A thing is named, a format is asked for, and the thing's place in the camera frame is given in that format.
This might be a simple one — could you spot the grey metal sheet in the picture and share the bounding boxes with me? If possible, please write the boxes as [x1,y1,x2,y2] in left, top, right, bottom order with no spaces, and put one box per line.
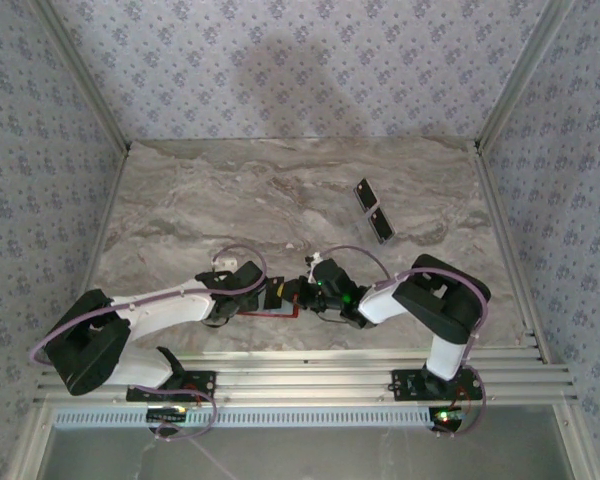
[42,424,579,480]

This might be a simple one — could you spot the small circuit board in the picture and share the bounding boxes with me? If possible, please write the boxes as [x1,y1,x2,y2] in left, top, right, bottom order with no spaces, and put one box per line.
[428,407,469,432]
[147,407,189,425]

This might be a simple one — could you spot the aluminium side rail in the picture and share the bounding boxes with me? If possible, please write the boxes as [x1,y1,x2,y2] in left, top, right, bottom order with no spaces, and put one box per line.
[473,142,554,364]
[54,147,131,371]

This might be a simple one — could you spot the aluminium frame leg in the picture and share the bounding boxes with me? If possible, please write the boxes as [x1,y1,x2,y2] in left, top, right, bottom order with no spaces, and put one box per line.
[552,402,599,480]
[7,402,56,480]

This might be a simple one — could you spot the aluminium corner post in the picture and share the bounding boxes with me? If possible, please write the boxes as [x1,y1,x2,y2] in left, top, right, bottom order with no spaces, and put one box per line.
[29,0,134,154]
[472,0,579,154]

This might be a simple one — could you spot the shiny copper credit card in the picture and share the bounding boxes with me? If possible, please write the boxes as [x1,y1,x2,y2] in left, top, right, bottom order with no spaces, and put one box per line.
[355,178,382,212]

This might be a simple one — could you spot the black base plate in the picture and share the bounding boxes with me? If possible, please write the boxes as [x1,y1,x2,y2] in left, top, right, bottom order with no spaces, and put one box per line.
[390,368,484,401]
[125,370,217,402]

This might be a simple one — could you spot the grey slotted cable duct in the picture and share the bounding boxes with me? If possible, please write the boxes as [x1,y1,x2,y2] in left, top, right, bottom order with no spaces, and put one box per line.
[53,405,464,431]

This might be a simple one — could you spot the red leather card holder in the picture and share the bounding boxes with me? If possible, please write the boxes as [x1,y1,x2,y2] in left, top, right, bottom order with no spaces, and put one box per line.
[237,294,304,320]

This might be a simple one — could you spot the aluminium front rail frame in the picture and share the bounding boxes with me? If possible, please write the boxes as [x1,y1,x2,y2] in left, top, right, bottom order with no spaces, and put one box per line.
[32,349,579,405]

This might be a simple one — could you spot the black credit card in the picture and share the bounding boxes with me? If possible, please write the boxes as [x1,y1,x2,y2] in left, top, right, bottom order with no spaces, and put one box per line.
[368,208,397,246]

